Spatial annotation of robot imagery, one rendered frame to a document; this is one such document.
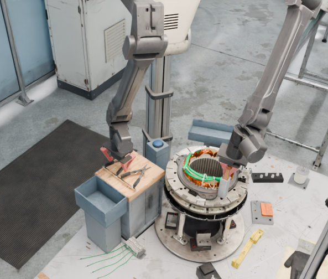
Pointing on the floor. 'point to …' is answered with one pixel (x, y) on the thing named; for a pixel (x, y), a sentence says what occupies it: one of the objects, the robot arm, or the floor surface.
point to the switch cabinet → (88, 44)
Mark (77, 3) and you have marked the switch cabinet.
